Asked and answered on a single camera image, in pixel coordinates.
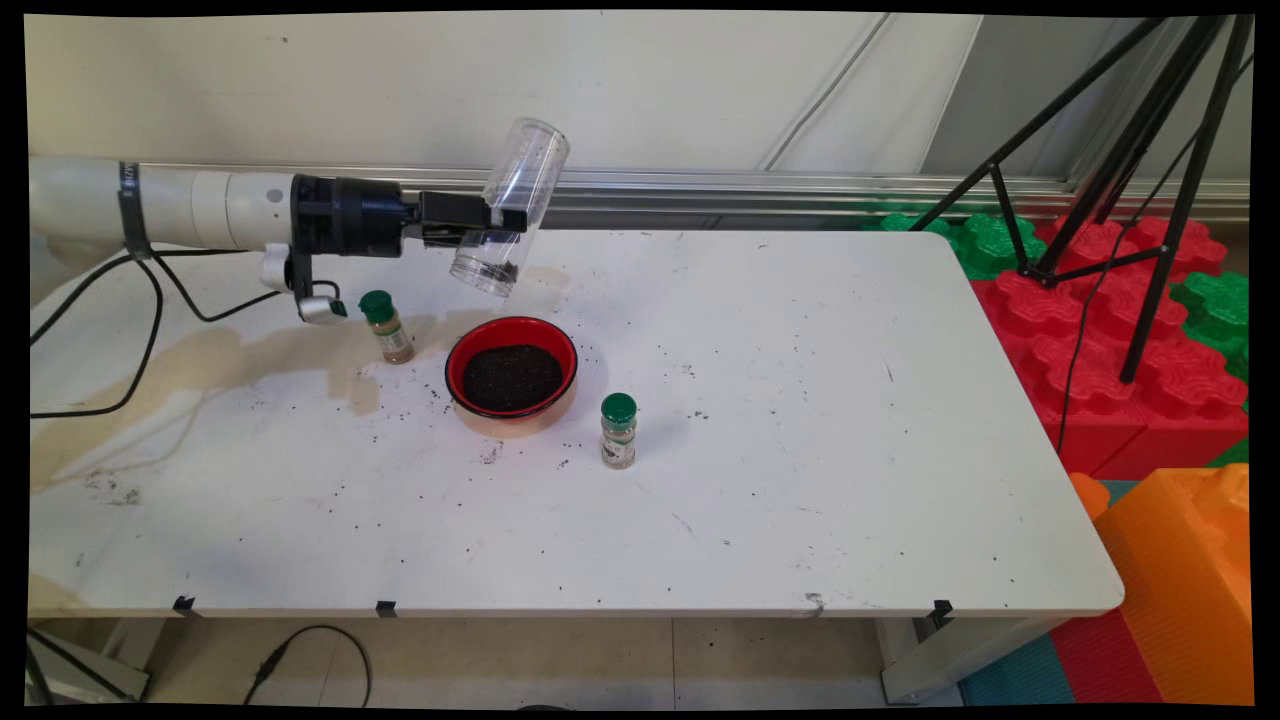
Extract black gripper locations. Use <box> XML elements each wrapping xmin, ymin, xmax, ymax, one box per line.
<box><xmin>290</xmin><ymin>175</ymin><xmax>529</xmax><ymax>260</ymax></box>

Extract clear plastic jar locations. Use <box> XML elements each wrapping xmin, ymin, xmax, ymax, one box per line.
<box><xmin>449</xmin><ymin>117</ymin><xmax>571</xmax><ymax>299</ymax></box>

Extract green-capped brown spice bottle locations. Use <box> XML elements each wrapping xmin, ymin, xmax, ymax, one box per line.
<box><xmin>359</xmin><ymin>290</ymin><xmax>416</xmax><ymax>366</ymax></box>

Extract red bowl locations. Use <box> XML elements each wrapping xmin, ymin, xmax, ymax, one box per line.
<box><xmin>445</xmin><ymin>316</ymin><xmax>580</xmax><ymax>438</ymax></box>

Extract black granules in bowl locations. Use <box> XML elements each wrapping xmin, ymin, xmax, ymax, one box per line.
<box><xmin>462</xmin><ymin>344</ymin><xmax>567</xmax><ymax>413</ymax></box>

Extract green-capped grey spice bottle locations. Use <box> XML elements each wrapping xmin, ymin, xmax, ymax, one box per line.
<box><xmin>600</xmin><ymin>393</ymin><xmax>639</xmax><ymax>470</ymax></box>

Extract green building block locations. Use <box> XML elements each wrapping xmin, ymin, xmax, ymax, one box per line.
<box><xmin>1168</xmin><ymin>272</ymin><xmax>1251</xmax><ymax>383</ymax></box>
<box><xmin>878</xmin><ymin>208</ymin><xmax>1048</xmax><ymax>282</ymax></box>

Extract white table leg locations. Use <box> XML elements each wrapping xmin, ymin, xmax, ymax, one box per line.
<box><xmin>878</xmin><ymin>612</ymin><xmax>1066</xmax><ymax>706</ymax></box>

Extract teal floor mat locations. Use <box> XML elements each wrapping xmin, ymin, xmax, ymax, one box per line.
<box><xmin>958</xmin><ymin>632</ymin><xmax>1079</xmax><ymax>707</ymax></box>

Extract black tripod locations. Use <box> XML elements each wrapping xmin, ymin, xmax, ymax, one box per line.
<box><xmin>905</xmin><ymin>15</ymin><xmax>1256</xmax><ymax>386</ymax></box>

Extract large orange building block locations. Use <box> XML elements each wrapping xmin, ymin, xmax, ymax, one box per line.
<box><xmin>1092</xmin><ymin>463</ymin><xmax>1254</xmax><ymax>706</ymax></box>

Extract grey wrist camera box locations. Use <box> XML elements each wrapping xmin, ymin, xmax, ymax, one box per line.
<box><xmin>290</xmin><ymin>250</ymin><xmax>348</xmax><ymax>327</ymax></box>

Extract aluminium rail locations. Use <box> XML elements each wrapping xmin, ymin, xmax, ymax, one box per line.
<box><xmin>28</xmin><ymin>157</ymin><xmax>1251</xmax><ymax>227</ymax></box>

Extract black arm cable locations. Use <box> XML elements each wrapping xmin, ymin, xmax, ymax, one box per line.
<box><xmin>30</xmin><ymin>245</ymin><xmax>343</xmax><ymax>420</ymax></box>

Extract black arm strap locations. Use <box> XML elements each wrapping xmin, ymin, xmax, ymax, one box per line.
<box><xmin>117</xmin><ymin>160</ymin><xmax>154</xmax><ymax>264</ymax></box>

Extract black floor cable with plug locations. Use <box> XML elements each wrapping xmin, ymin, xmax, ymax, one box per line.
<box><xmin>242</xmin><ymin>625</ymin><xmax>373</xmax><ymax>708</ymax></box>

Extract grey metal table frame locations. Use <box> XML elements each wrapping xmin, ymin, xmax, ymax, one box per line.
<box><xmin>26</xmin><ymin>620</ymin><xmax>151</xmax><ymax>704</ymax></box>

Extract thin black tripod cable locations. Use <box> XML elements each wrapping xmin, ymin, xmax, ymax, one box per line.
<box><xmin>1055</xmin><ymin>55</ymin><xmax>1256</xmax><ymax>456</ymax></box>

